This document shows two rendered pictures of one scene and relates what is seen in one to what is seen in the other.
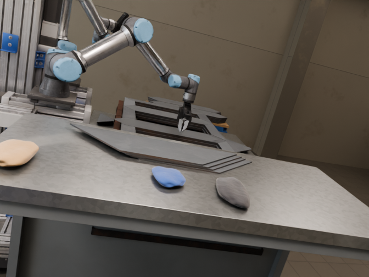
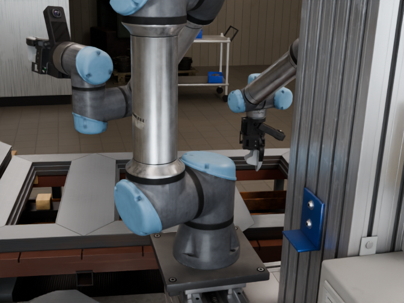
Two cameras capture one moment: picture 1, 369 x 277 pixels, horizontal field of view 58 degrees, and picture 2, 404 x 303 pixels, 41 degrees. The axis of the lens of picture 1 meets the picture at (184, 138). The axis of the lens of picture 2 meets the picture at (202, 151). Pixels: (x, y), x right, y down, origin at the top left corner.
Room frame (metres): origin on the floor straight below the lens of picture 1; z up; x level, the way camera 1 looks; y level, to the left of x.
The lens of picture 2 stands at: (2.11, 1.95, 1.66)
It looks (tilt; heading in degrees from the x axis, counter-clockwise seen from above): 19 degrees down; 274
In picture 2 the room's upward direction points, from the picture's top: 1 degrees clockwise
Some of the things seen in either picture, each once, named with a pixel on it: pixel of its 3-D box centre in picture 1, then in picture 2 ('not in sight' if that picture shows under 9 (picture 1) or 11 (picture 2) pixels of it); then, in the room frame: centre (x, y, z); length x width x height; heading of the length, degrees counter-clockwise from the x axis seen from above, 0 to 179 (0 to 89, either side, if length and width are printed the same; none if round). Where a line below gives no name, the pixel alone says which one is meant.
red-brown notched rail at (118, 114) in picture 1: (116, 129); (229, 253); (2.12, 0.45, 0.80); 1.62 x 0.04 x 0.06; 12
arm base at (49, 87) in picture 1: (55, 84); not in sight; (1.70, 0.72, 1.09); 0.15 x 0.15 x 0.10
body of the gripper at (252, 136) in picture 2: (185, 108); (253, 132); (2.05, 0.04, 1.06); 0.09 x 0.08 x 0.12; 12
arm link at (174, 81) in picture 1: (177, 81); (272, 97); (2.00, 0.13, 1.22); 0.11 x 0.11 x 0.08; 37
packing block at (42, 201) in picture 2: not in sight; (44, 201); (2.82, 0.15, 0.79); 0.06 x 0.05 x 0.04; 102
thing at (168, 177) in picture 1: (168, 176); not in sight; (0.94, 0.02, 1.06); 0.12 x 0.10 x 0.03; 27
